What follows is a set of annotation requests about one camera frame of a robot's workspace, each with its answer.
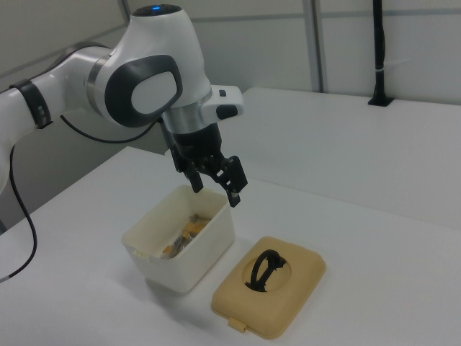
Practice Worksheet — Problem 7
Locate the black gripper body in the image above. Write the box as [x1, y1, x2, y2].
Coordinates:
[164, 123, 223, 171]

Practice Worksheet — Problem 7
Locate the black lid handle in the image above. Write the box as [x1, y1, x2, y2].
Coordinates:
[244, 249, 290, 293]

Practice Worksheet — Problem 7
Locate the tan case lid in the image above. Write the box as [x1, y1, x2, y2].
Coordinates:
[210, 236, 328, 331]

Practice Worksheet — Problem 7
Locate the white plastic tool case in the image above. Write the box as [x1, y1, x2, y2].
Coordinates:
[121, 184, 237, 296]

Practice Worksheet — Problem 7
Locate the black pole with base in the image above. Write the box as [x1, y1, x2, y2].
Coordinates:
[367, 0, 395, 107]

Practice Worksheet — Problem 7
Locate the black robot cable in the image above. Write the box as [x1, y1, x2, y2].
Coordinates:
[0, 114, 163, 285]

